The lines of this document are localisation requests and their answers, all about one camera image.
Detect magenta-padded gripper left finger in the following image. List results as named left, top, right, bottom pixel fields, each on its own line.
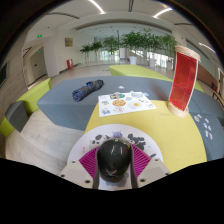
left=58, top=147, right=100, bottom=190

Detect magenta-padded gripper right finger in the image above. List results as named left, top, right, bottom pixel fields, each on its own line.
left=129, top=143, right=172, bottom=190

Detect black computer mouse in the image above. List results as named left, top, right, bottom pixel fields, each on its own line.
left=96, top=139, right=132, bottom=183

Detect round white puppy mouse pad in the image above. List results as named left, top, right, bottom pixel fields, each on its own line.
left=67, top=123, right=164, bottom=191

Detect white sticker sheet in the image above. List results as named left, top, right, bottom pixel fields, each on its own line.
left=98, top=91, right=157, bottom=118

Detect large grey ottoman seat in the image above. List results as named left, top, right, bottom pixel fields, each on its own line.
left=36, top=75, right=183, bottom=132

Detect folded dark blue umbrella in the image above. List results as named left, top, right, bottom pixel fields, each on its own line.
left=71, top=79, right=105, bottom=103

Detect lime green bench seat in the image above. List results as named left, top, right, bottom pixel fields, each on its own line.
left=0, top=78, right=53, bottom=138

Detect lime green ottoman seat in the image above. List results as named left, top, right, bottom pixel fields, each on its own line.
left=109, top=64, right=175, bottom=83
left=194, top=79, right=205, bottom=93

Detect red liquid timer wooden ends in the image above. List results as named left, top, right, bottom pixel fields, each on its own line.
left=167, top=44, right=202, bottom=119

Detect wooden bench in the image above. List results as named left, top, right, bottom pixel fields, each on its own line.
left=211, top=89, right=224, bottom=108

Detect row of potted plants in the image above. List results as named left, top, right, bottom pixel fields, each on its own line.
left=79, top=28, right=179, bottom=69

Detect ceiling strip lights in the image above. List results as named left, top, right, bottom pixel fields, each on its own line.
left=88, top=0, right=218, bottom=54

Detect black wall screen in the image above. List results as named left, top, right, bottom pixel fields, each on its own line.
left=0, top=63, right=8, bottom=88

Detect golden wall plaque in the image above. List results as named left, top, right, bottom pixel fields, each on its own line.
left=64, top=37, right=74, bottom=48

